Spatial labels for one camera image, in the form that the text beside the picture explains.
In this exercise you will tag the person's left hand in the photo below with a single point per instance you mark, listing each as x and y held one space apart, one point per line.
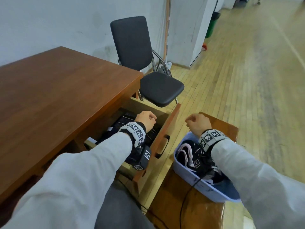
146 119

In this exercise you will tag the person's right hand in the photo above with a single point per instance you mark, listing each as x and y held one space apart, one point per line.
199 124

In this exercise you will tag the wooden drawer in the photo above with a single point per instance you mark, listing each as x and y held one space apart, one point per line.
147 104

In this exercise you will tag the light blue plastic basin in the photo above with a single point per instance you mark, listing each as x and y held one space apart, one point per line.
188 176

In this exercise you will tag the person's right forearm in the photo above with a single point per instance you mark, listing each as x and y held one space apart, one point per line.
262 183

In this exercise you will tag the person's left forearm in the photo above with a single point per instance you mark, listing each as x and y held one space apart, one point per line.
71 183

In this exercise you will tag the person's grey trouser legs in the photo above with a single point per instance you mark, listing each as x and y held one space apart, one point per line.
119 209

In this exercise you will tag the left wristband with marker tags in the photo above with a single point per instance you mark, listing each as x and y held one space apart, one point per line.
134 132

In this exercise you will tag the wristband with marker tags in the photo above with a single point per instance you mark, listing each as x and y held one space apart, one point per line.
210 138
134 132

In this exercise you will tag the right wristband with marker tags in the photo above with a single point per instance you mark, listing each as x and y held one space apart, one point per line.
210 138

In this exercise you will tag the brown wooden bench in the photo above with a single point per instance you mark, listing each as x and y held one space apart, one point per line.
228 131

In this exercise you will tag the grey mop head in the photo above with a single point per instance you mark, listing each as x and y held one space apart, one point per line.
164 66

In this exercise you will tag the orange hoop on floor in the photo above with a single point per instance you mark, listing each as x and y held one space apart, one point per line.
204 47

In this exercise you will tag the black padded metal chair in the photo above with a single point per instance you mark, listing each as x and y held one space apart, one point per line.
131 40

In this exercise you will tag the brown wooden desk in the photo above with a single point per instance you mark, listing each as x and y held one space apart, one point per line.
59 92

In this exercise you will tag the wooden mop stick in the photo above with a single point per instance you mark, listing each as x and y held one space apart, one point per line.
166 28

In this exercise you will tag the green trash bin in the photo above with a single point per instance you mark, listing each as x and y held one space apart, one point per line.
212 24

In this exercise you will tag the dark door frame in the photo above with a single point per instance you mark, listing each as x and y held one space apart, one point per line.
215 4

